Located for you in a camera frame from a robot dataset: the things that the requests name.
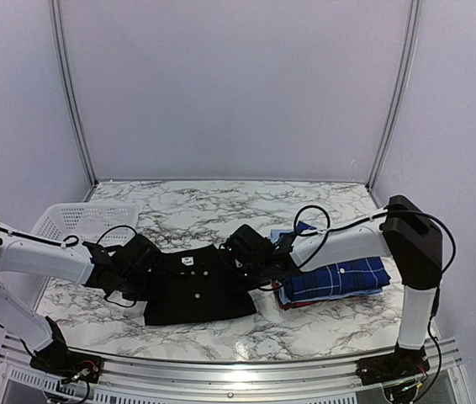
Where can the black long sleeve shirt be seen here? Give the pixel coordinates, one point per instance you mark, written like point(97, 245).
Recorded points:
point(192, 286)

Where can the right aluminium frame post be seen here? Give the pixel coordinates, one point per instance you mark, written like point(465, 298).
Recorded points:
point(397, 98)

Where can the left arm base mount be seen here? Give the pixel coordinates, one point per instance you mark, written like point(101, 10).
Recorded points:
point(66, 363)

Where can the blue plaid shirt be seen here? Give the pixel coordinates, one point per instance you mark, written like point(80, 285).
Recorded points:
point(366, 276)

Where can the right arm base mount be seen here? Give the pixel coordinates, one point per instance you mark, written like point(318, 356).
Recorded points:
point(390, 367)

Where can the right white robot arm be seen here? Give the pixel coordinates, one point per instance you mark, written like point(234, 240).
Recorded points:
point(421, 247)

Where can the aluminium frame post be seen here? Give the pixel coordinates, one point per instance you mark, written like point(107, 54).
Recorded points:
point(59, 35)
point(397, 98)

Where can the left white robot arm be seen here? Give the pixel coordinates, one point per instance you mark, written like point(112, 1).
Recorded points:
point(25, 253)

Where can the left aluminium frame post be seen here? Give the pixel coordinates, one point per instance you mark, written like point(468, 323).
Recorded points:
point(59, 35)

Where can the front aluminium rail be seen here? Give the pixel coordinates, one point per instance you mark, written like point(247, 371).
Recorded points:
point(338, 379)

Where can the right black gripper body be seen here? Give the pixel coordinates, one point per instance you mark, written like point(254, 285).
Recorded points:
point(254, 278)

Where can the red plaid shirt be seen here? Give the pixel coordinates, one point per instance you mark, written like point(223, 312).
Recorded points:
point(285, 303)

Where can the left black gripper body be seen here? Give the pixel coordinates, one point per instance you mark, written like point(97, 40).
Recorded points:
point(134, 288)

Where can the white plastic basket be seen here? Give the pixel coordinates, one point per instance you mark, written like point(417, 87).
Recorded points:
point(102, 223)

